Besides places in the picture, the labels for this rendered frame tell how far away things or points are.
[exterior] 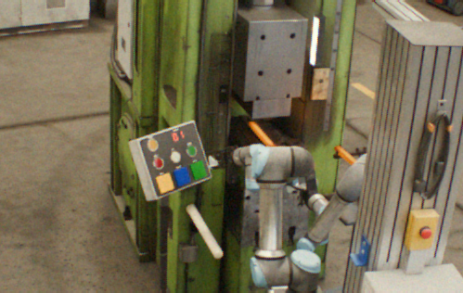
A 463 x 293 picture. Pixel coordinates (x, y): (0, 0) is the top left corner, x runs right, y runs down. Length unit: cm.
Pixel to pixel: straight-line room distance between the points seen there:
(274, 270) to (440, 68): 106
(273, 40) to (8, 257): 218
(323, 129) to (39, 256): 190
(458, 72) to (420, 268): 69
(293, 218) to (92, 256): 136
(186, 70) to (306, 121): 74
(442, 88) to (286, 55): 147
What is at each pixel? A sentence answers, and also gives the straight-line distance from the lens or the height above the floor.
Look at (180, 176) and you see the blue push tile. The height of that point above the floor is 101.
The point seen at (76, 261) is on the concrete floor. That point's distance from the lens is 479.
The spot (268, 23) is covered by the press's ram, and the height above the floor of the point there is 165.
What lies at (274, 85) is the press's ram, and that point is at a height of 133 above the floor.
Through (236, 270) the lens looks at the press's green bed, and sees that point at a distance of 424.
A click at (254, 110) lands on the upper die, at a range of 380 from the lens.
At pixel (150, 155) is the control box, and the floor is 113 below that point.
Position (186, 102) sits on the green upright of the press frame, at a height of 122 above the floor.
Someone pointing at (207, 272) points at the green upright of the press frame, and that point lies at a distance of 436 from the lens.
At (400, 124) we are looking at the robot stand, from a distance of 242.
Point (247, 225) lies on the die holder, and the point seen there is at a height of 60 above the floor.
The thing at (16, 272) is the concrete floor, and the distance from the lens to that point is 473.
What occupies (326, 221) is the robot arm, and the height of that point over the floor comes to 104.
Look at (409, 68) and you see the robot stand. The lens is 235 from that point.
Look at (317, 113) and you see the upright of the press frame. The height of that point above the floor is 110.
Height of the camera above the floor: 270
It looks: 26 degrees down
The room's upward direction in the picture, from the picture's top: 4 degrees clockwise
